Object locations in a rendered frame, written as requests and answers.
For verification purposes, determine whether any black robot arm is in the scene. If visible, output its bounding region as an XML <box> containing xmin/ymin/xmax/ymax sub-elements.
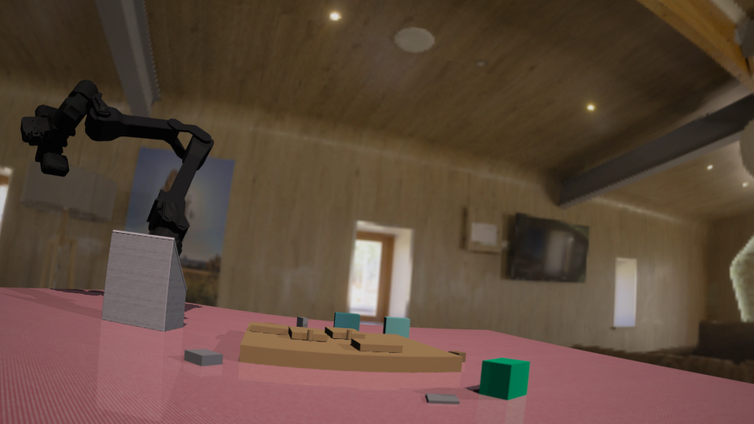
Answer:
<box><xmin>20</xmin><ymin>79</ymin><xmax>214</xmax><ymax>256</ymax></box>

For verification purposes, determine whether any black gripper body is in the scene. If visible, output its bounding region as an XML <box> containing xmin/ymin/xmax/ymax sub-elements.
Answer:
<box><xmin>35</xmin><ymin>105</ymin><xmax>76</xmax><ymax>177</ymax></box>

